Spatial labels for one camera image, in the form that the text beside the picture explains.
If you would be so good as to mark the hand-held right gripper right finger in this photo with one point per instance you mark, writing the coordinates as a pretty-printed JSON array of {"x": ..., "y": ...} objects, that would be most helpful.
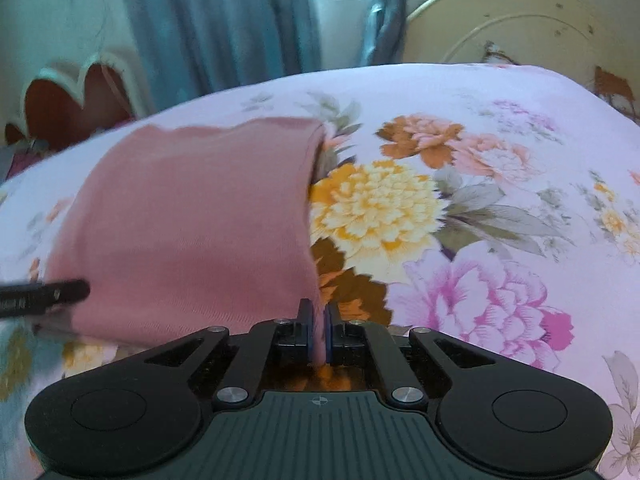
[{"x": 330, "y": 332}]

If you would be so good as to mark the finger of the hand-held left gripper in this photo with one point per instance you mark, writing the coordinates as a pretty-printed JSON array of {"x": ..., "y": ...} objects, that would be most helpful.
[{"x": 50, "y": 297}]

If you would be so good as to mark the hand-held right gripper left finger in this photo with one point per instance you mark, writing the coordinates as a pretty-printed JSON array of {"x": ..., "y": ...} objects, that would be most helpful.
[{"x": 305, "y": 330}]

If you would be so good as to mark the pink small garment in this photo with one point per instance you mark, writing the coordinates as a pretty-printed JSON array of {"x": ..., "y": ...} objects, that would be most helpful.
[{"x": 200, "y": 220}]

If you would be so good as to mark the pile of clothes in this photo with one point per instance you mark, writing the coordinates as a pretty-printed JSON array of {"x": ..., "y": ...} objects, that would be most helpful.
[{"x": 20, "y": 160}]

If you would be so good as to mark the floral bedsheet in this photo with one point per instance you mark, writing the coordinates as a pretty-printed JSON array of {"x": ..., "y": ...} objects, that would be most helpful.
[{"x": 475, "y": 210}]

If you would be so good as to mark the cream scalloped red headboard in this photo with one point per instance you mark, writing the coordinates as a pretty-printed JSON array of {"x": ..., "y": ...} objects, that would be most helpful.
[{"x": 75, "y": 95}]

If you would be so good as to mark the blue curtain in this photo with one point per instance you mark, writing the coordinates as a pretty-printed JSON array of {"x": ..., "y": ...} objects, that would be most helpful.
[
  {"x": 390, "y": 15},
  {"x": 220, "y": 25}
]

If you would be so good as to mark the cream round headboard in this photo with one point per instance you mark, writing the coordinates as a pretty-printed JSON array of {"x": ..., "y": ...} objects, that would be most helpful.
[{"x": 525, "y": 25}]

